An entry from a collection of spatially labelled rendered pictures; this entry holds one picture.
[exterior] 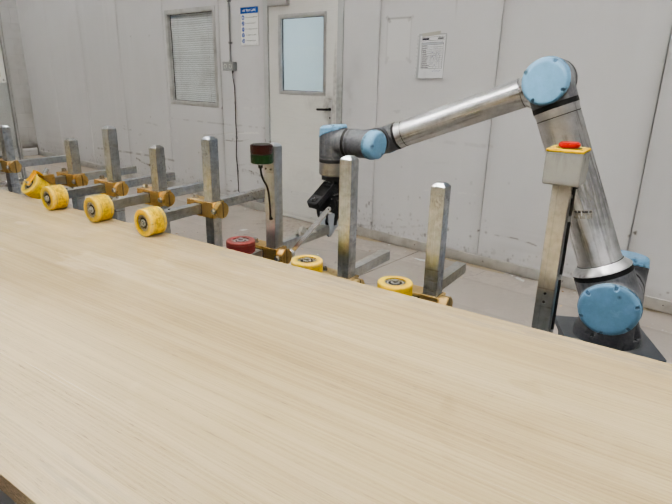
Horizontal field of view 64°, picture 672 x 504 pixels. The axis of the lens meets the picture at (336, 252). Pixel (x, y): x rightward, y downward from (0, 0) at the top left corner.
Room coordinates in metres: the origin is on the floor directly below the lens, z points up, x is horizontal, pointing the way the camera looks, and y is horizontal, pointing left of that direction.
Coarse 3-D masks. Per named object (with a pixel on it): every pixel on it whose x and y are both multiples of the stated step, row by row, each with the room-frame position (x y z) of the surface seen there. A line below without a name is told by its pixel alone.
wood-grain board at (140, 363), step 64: (0, 192) 1.99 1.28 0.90; (0, 256) 1.26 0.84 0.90; (64, 256) 1.27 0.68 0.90; (128, 256) 1.28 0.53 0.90; (192, 256) 1.29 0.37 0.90; (256, 256) 1.30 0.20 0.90; (0, 320) 0.90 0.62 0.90; (64, 320) 0.91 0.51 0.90; (128, 320) 0.91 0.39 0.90; (192, 320) 0.92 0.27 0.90; (256, 320) 0.92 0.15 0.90; (320, 320) 0.93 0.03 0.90; (384, 320) 0.94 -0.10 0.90; (448, 320) 0.94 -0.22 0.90; (0, 384) 0.69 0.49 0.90; (64, 384) 0.69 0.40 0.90; (128, 384) 0.70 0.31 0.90; (192, 384) 0.70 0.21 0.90; (256, 384) 0.70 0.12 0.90; (320, 384) 0.71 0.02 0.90; (384, 384) 0.71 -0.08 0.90; (448, 384) 0.71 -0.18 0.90; (512, 384) 0.72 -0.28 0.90; (576, 384) 0.72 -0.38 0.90; (640, 384) 0.73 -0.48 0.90; (0, 448) 0.55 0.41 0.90; (64, 448) 0.55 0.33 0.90; (128, 448) 0.55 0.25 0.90; (192, 448) 0.56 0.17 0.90; (256, 448) 0.56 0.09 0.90; (320, 448) 0.56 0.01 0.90; (384, 448) 0.56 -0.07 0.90; (448, 448) 0.57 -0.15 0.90; (512, 448) 0.57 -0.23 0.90; (576, 448) 0.57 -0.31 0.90; (640, 448) 0.57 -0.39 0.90
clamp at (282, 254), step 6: (258, 240) 1.54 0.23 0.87; (258, 246) 1.49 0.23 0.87; (264, 246) 1.48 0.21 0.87; (282, 246) 1.48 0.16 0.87; (264, 252) 1.47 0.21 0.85; (270, 252) 1.46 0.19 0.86; (276, 252) 1.45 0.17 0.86; (282, 252) 1.45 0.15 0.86; (288, 252) 1.47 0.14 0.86; (270, 258) 1.46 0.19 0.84; (276, 258) 1.44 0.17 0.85; (282, 258) 1.44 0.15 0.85; (288, 258) 1.47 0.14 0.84
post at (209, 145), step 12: (204, 144) 1.61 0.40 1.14; (216, 144) 1.62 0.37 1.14; (204, 156) 1.61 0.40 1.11; (216, 156) 1.62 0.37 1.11; (204, 168) 1.61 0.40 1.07; (216, 168) 1.62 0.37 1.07; (204, 180) 1.62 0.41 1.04; (216, 180) 1.62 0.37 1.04; (204, 192) 1.62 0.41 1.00; (216, 192) 1.62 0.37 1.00; (216, 228) 1.61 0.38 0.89; (216, 240) 1.61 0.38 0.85
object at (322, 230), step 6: (318, 228) 1.72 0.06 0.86; (324, 228) 1.74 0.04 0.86; (294, 234) 1.64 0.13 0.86; (312, 234) 1.68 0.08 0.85; (318, 234) 1.71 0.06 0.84; (324, 234) 1.74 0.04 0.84; (288, 240) 1.58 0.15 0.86; (294, 240) 1.60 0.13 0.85; (306, 240) 1.65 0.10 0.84; (288, 246) 1.58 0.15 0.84; (258, 252) 1.46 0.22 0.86
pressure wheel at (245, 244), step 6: (228, 240) 1.41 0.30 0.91; (234, 240) 1.42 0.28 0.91; (240, 240) 1.42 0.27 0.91; (246, 240) 1.43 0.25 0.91; (252, 240) 1.42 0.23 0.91; (228, 246) 1.40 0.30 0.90; (234, 246) 1.39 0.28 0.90; (240, 246) 1.39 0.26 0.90; (246, 246) 1.39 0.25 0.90; (252, 246) 1.41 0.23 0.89; (246, 252) 1.39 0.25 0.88; (252, 252) 1.41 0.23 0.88
